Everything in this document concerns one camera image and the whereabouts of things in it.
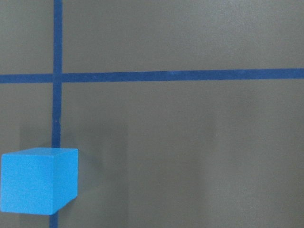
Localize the blue cube block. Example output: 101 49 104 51
0 148 78 215

